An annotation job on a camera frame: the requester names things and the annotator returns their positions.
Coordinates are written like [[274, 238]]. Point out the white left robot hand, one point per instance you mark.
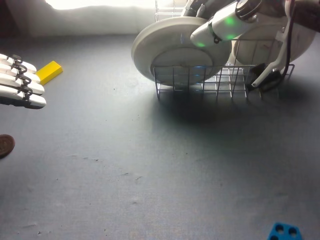
[[17, 82]]

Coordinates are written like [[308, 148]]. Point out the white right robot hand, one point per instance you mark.
[[230, 25]]

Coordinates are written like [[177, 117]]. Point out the yellow rectangular block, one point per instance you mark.
[[51, 71]]

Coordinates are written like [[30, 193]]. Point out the brown round cookie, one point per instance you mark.
[[6, 146]]

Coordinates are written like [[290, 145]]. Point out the grey table cloth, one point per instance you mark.
[[150, 175]]

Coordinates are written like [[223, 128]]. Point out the blue block with holes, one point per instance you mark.
[[285, 232]]

